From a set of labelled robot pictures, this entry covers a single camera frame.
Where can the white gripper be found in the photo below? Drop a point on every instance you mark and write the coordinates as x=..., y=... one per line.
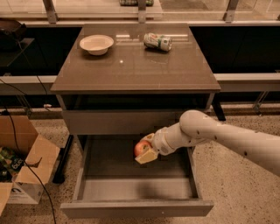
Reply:
x=160, y=143

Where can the red apple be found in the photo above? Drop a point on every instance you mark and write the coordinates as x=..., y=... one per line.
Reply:
x=140, y=146

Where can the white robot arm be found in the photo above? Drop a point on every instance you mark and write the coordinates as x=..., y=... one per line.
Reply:
x=195, y=127

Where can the open grey middle drawer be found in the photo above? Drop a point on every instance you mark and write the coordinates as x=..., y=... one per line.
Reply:
x=112, y=184

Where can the closed grey top drawer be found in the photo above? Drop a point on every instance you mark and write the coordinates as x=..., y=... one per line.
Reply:
x=89, y=122

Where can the grey drawer cabinet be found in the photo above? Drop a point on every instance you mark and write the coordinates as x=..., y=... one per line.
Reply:
x=131, y=76

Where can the black table leg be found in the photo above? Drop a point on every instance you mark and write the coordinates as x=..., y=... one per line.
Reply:
x=59, y=177

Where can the crushed green soda can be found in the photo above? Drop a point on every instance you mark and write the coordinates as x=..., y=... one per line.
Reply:
x=157, y=41

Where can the open cardboard box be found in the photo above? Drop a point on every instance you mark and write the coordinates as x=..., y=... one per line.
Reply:
x=27, y=157

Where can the white bowl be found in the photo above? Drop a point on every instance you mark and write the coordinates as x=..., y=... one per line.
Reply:
x=96, y=44

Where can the green snack bag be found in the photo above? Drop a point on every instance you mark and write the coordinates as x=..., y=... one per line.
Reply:
x=10, y=164

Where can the dark device on shelf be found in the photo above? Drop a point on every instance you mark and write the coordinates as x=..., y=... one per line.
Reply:
x=11, y=33

